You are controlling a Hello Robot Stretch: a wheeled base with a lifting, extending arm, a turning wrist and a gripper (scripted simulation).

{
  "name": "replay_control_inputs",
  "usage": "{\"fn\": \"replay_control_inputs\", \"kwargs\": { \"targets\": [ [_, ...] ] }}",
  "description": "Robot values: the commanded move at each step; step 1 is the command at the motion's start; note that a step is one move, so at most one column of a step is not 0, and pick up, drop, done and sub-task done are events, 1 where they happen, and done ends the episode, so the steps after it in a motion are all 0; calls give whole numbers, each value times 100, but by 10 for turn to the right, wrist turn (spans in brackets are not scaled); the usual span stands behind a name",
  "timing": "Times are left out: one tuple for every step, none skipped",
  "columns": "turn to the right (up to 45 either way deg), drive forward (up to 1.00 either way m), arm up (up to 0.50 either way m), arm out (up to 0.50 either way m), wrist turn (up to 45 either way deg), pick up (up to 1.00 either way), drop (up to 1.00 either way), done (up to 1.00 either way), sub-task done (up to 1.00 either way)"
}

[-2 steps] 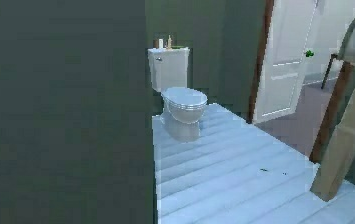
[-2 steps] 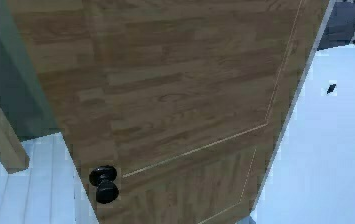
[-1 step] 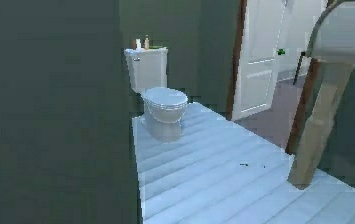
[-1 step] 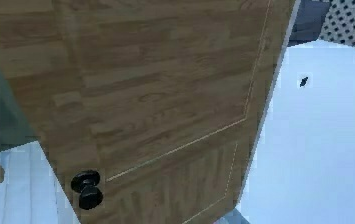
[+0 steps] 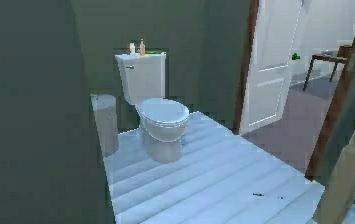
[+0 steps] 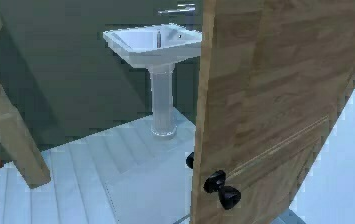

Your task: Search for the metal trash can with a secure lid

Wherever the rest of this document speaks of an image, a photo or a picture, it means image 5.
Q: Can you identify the grey metal trash can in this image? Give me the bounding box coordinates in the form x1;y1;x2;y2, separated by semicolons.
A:
90;93;120;158

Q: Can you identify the white toilet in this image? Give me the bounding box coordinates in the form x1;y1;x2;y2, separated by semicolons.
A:
114;51;191;164

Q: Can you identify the white room door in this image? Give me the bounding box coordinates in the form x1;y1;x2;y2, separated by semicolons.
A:
239;0;307;136

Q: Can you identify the brown wooden table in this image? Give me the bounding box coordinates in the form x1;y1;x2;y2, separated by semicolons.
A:
302;44;354;92

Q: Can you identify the beige wooden cabinet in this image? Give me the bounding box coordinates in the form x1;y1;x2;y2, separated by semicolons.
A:
312;109;355;224

